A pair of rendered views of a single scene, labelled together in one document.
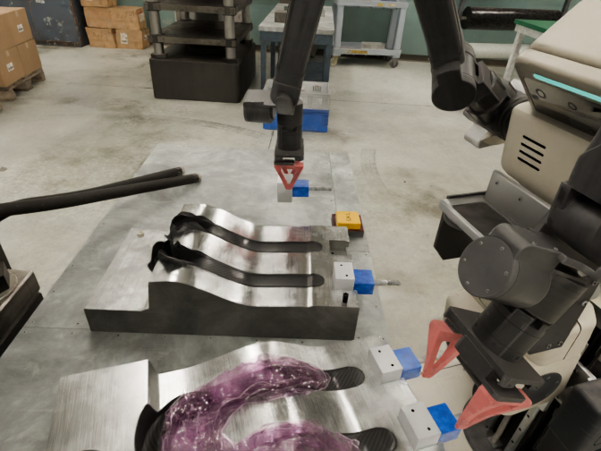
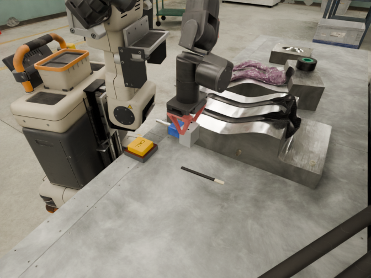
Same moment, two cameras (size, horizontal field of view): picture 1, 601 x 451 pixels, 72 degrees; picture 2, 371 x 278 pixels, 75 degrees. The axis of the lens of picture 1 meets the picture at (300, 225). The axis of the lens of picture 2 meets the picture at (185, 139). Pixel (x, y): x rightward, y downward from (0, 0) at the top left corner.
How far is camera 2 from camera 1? 139 cm
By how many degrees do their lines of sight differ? 101
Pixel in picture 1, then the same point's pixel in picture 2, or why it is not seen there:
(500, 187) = (130, 33)
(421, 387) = not seen: hidden behind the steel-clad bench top
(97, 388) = (309, 81)
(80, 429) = (311, 76)
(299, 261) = (212, 105)
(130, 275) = (311, 135)
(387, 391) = not seen: hidden behind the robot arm
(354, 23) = not seen: outside the picture
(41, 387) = (337, 124)
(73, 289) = (349, 167)
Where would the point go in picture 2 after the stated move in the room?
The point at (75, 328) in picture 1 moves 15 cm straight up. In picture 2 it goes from (334, 143) to (354, 106)
